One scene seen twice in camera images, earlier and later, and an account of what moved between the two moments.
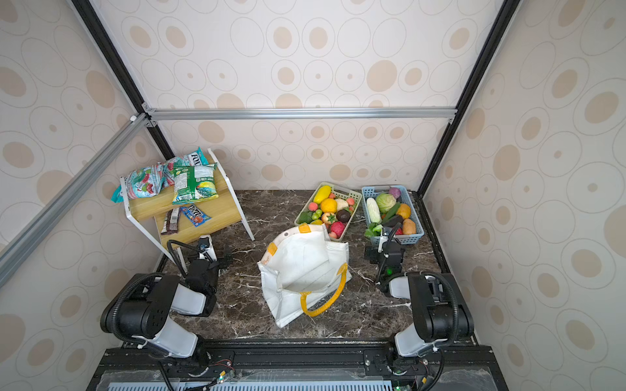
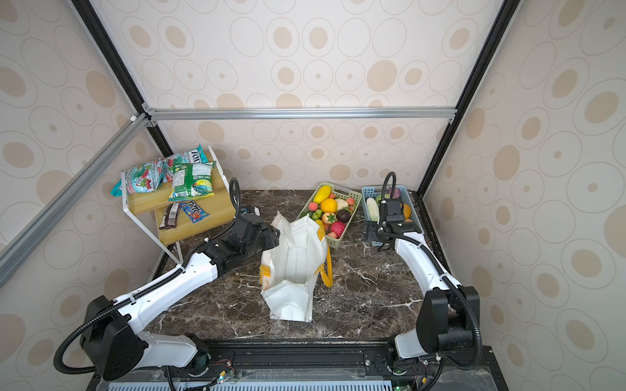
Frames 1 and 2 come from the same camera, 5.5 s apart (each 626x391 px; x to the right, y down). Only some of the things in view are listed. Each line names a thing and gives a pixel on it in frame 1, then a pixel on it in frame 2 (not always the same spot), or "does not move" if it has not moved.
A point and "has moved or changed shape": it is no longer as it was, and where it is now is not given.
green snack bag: x=195 y=183 does not move
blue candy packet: x=195 y=215 does not move
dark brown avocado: x=342 y=215 does not move
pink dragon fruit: x=337 y=229 does not move
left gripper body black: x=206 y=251 -> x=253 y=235
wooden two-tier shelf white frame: x=165 y=221 does not move
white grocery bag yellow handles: x=303 y=268 has moved or changed shape
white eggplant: x=373 y=210 does not move
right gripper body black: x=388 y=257 -> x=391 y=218
